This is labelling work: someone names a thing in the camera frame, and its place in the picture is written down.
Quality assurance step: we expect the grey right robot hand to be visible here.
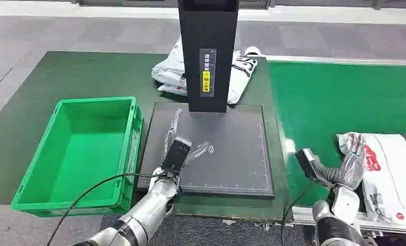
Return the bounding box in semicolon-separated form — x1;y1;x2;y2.
312;133;366;191

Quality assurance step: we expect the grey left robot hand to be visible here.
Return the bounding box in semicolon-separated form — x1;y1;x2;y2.
160;108;211;175

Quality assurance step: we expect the white red-print poly parcel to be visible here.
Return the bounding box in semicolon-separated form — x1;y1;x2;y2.
336;131;406;227

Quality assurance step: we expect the white poly bag parcel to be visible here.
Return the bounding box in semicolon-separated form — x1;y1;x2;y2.
151;36;190;98

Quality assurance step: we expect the black yellow warning label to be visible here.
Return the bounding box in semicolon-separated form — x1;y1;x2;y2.
199;48;217;98

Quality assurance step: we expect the green conveyor belt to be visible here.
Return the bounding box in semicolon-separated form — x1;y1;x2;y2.
266;61;406;208

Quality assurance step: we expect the green plastic crate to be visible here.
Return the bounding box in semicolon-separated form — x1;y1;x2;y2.
11;96;144;218

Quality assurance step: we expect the black scanner column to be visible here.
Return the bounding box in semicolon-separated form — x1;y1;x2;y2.
177;0;240;113

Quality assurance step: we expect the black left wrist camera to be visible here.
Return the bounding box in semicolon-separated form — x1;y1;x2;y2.
161;137;192;176

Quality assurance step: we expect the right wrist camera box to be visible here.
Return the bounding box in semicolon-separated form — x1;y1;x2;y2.
295;148;318;181

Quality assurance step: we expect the black scanner base plate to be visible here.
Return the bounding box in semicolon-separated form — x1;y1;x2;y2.
137;101;275;199

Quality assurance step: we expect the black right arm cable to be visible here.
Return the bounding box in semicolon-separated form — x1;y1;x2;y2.
280;179;316;246

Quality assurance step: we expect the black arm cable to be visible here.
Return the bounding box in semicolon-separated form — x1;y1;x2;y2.
280;179;316;246
47;172;163;246

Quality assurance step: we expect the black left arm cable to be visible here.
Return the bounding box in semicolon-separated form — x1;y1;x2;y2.
47;172;163;246

